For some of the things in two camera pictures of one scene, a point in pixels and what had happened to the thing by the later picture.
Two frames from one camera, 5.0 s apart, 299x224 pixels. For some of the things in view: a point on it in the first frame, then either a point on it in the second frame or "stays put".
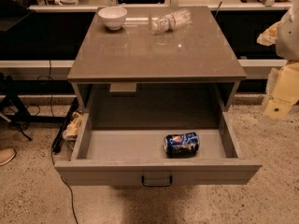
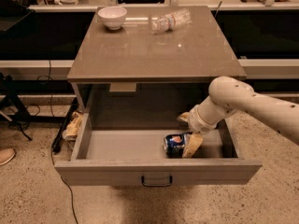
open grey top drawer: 136,157 stays put
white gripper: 289,36 -> 197,122
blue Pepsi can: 181,146 stays put
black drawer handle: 155,185 stays put
